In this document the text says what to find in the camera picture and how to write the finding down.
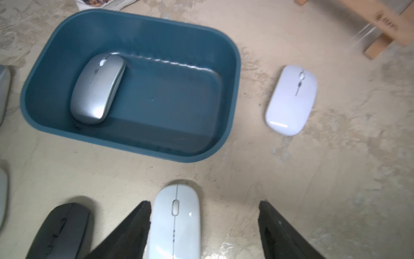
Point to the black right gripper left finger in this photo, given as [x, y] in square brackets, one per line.
[129, 239]

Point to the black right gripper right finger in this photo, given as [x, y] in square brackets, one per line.
[279, 239]

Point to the black Lecoo mouse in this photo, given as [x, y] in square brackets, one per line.
[62, 234]

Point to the white slim mouse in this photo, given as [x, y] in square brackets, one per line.
[292, 100]

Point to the white ribbed mouse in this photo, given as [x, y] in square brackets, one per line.
[4, 186]

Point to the silver slim mouse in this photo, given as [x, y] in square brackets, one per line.
[5, 81]

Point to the teal plastic storage box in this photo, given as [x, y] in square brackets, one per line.
[176, 99]

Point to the yellow textbook on table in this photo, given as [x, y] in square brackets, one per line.
[113, 5]

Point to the small wooden easel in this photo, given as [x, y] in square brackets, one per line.
[393, 20]

